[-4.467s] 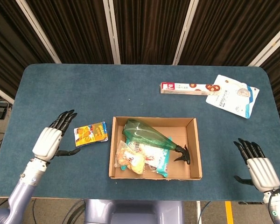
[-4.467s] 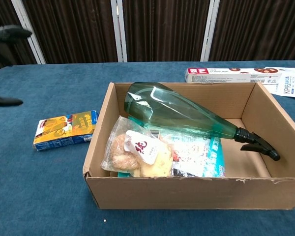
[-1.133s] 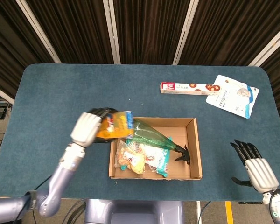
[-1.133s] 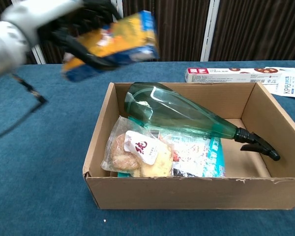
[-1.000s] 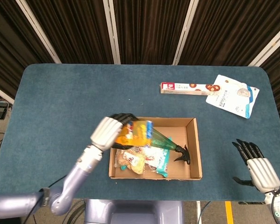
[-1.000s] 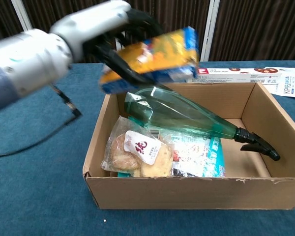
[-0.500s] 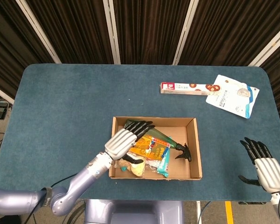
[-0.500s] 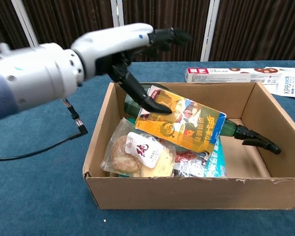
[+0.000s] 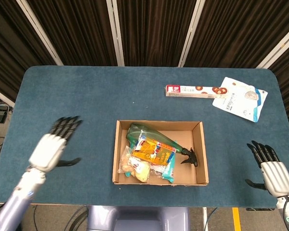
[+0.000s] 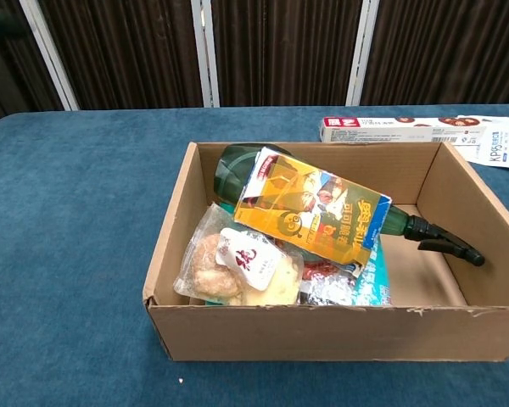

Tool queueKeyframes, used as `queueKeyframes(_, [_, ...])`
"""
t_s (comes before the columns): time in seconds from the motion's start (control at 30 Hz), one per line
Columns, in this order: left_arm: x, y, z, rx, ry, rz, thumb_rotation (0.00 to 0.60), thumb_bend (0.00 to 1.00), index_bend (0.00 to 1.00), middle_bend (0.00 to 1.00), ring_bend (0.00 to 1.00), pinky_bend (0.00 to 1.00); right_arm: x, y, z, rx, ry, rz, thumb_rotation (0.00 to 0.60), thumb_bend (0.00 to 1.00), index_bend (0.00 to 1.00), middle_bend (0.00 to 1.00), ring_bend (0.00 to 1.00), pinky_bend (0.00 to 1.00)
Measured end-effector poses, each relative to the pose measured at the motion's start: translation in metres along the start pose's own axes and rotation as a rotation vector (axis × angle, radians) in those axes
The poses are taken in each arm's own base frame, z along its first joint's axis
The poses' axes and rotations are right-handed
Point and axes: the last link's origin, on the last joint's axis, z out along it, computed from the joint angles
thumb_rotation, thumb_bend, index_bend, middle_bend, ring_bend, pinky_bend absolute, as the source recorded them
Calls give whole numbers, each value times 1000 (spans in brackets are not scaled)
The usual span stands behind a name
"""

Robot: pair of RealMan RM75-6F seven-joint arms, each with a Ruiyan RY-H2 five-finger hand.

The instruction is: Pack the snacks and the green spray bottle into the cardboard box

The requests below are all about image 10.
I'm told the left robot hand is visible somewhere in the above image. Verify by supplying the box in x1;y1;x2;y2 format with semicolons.
0;7;27;37

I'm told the green spray bottle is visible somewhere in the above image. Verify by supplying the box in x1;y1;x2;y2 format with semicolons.
211;143;486;267

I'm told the clear bag of yellow pastries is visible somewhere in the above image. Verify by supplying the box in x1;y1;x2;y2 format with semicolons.
172;202;305;306

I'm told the yellow snack box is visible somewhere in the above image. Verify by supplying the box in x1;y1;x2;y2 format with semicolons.
232;146;393;268

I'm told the teal white snack bag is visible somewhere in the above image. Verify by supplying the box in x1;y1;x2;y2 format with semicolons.
203;201;392;307

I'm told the long white wrap box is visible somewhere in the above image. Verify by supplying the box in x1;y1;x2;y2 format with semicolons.
321;116;489;145

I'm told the open brown cardboard box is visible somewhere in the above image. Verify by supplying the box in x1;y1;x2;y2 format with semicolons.
143;141;509;364

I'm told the white blue paper packet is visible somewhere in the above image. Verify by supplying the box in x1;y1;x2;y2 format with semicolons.
453;114;509;171

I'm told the dark brown curtain panel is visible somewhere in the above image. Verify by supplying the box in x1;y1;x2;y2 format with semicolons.
0;0;64;128
37;0;205;111
361;0;509;107
210;0;361;108

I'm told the white partition post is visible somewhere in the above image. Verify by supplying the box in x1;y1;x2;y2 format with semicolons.
19;0;81;112
345;0;382;107
189;0;221;109

